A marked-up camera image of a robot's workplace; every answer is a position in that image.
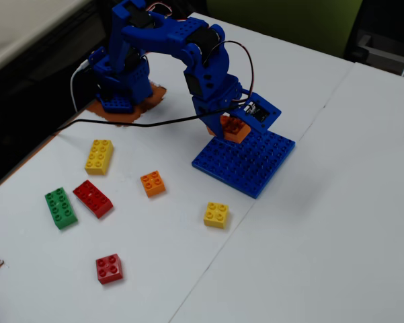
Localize white desk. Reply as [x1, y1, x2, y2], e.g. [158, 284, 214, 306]
[0, 0, 85, 80]

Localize red 2x4 block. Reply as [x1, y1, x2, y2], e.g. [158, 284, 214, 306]
[72, 179, 114, 219]

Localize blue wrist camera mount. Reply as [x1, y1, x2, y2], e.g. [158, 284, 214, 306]
[230, 92, 282, 136]

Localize blue gripper with motor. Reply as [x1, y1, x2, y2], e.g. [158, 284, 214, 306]
[191, 74, 245, 139]

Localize green 2x4 block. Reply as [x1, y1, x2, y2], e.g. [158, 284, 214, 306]
[44, 186, 79, 231]

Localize yellow 2x4 block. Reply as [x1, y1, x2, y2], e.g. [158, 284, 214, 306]
[84, 139, 115, 176]

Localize yellow 2x2 block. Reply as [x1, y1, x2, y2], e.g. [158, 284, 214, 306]
[203, 201, 230, 230]

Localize white power cable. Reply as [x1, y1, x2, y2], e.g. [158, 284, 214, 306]
[70, 61, 90, 114]

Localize green chair back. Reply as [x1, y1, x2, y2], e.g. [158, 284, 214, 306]
[206, 0, 364, 60]

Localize red white servo wires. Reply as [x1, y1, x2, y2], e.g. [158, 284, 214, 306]
[204, 40, 255, 102]

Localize orange 2x2 block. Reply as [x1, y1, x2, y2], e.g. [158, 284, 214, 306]
[140, 170, 167, 199]

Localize white foam board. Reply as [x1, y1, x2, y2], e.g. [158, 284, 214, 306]
[0, 12, 356, 323]

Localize black camera cable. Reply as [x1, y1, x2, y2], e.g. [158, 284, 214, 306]
[55, 103, 243, 134]

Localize red 2x2 block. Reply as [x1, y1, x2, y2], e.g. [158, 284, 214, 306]
[95, 253, 124, 285]

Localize orange 2x4 block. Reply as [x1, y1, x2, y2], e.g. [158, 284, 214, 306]
[218, 113, 251, 145]

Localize blue 8x8 base plate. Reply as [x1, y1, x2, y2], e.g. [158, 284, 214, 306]
[191, 129, 296, 200]

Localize grey metal frame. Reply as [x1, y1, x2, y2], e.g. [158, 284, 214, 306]
[354, 33, 404, 78]

